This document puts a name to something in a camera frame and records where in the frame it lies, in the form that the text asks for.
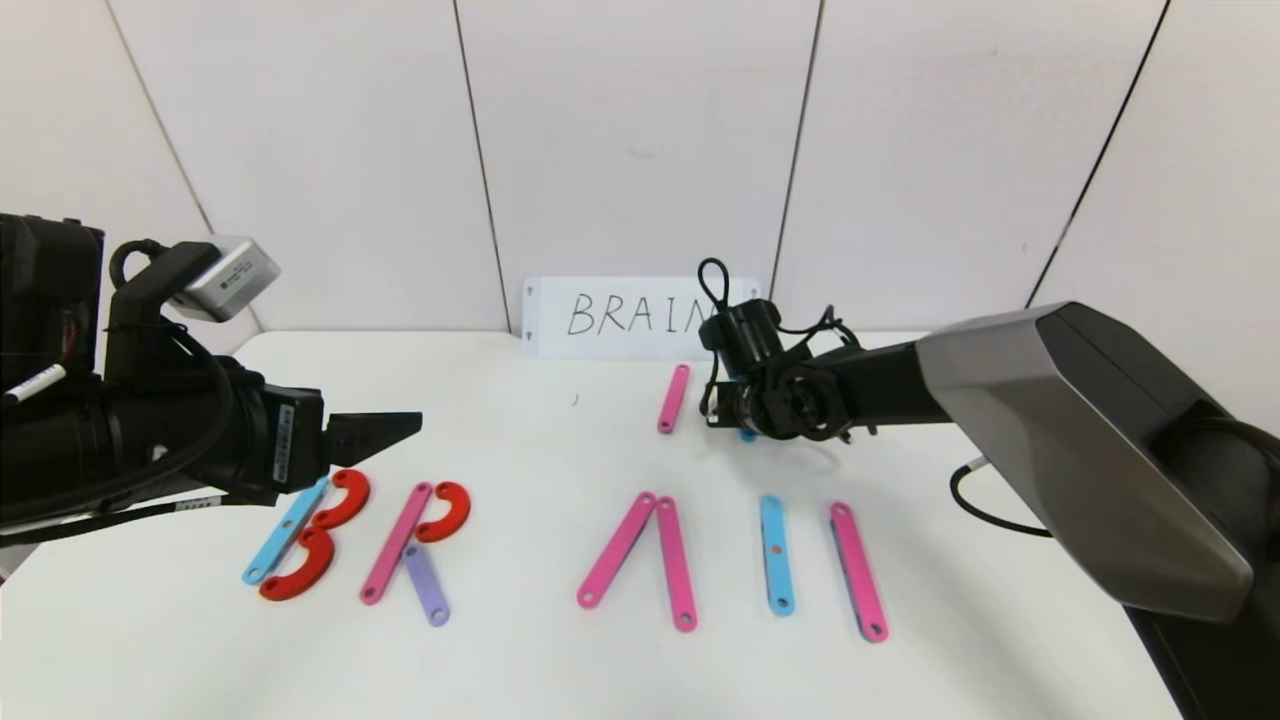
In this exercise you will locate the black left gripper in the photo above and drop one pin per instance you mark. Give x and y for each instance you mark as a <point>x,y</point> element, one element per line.
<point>292,443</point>

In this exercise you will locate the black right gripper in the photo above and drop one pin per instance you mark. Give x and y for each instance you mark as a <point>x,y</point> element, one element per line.
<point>724,407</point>

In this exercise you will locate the long pink bar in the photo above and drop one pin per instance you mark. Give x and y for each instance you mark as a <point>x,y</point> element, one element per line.
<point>616,550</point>
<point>860,575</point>
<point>395,545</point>
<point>676,565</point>

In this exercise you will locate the small red curved piece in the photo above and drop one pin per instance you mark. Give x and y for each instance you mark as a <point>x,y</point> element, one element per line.
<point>455,510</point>

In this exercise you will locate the short purple bar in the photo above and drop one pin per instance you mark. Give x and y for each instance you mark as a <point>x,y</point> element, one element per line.
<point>427,590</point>

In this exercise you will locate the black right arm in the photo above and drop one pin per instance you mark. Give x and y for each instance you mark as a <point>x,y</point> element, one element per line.
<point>1050,420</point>

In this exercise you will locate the black and orange left arm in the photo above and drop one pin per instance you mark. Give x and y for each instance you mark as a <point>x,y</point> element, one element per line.
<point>70,450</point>

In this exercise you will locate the white BRAIN sign card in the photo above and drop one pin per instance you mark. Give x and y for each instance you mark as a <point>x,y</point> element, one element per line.
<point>620,345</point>

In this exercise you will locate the medium pink bar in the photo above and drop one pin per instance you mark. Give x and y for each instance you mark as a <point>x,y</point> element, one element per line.
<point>673,399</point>

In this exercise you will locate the large red curved piece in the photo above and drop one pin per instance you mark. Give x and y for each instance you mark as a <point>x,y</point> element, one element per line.
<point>315,570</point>
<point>355,497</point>

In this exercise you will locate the long blue bar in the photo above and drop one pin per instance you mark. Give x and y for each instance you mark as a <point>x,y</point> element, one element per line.
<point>287,530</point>

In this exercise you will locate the blue bar with orange dot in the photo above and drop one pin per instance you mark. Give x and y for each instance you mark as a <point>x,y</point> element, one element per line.
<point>777,575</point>

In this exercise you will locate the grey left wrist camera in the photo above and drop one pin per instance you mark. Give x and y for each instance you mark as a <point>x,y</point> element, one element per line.
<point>228,278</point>

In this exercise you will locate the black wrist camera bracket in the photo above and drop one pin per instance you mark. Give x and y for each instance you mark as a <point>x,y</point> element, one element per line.
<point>150,320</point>

